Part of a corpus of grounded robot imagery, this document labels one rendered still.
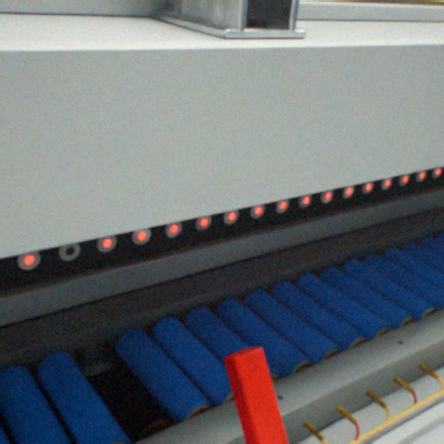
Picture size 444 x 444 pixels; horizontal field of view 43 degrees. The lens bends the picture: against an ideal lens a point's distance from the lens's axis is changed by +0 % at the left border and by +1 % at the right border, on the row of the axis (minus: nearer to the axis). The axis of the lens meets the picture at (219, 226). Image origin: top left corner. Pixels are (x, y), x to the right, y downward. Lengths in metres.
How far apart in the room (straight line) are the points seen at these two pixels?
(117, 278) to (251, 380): 0.14
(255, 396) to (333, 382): 0.09
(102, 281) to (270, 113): 0.18
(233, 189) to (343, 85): 0.05
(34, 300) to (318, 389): 0.14
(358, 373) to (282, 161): 0.15
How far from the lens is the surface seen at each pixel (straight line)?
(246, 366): 0.19
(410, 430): 0.29
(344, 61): 0.17
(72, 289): 0.30
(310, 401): 0.26
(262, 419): 0.19
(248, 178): 0.16
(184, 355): 0.29
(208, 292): 0.32
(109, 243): 0.30
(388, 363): 0.30
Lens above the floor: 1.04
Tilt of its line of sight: 9 degrees down
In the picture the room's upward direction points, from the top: 7 degrees counter-clockwise
